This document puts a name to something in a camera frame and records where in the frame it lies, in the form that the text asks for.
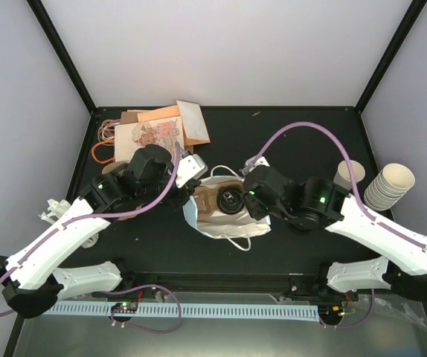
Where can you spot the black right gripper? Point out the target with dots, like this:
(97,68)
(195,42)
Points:
(257,211)

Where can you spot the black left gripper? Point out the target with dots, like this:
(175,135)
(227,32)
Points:
(177,201)

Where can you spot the black lid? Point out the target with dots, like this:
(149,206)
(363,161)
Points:
(229,199)

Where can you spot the single brown pulp cup carrier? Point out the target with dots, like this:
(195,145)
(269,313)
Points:
(205,195)

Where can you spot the light blue paper bag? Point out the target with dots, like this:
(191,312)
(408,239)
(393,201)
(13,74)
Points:
(237,229)

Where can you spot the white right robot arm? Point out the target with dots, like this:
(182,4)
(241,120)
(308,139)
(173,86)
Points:
(319,204)

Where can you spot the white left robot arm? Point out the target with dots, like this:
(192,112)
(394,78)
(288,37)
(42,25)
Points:
(32,280)

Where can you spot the illustrated greeting card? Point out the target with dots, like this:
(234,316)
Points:
(133,136)

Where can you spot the rubber bands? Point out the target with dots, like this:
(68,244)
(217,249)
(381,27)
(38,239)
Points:
(105,138)

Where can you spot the brown cardboard sleeve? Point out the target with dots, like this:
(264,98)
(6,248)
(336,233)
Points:
(130,116)

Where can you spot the white plastic cutlery pile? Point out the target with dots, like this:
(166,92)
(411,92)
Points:
(56,209)

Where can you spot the stack of white paper cups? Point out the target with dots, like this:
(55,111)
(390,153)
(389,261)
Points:
(389,186)

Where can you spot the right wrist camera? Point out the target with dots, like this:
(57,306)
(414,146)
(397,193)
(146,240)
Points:
(252,163)

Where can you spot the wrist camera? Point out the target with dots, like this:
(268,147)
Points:
(190,167)
(252,163)

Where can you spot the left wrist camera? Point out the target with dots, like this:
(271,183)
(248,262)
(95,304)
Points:
(190,167)

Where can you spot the light blue cable duct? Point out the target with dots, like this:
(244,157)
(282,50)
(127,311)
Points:
(185,310)

